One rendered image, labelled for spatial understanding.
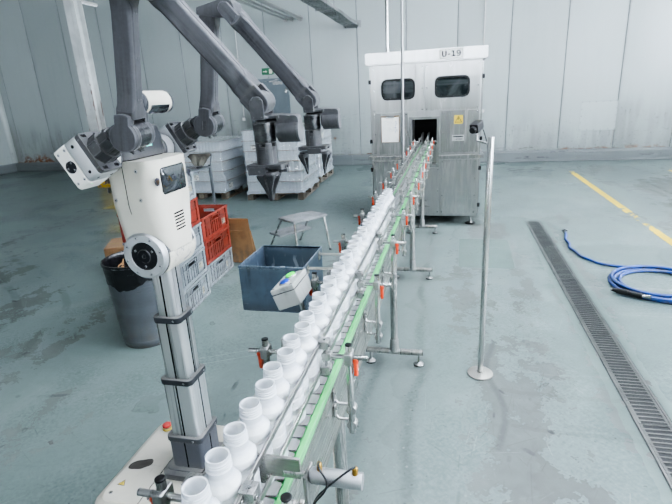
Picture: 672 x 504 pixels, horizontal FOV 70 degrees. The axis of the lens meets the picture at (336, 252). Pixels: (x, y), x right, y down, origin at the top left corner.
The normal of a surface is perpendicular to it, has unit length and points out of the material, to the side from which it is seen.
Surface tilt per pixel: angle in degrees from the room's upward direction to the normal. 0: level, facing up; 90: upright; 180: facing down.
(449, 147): 90
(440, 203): 90
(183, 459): 90
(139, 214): 100
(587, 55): 90
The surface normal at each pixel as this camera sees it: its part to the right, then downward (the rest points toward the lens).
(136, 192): -0.22, 0.32
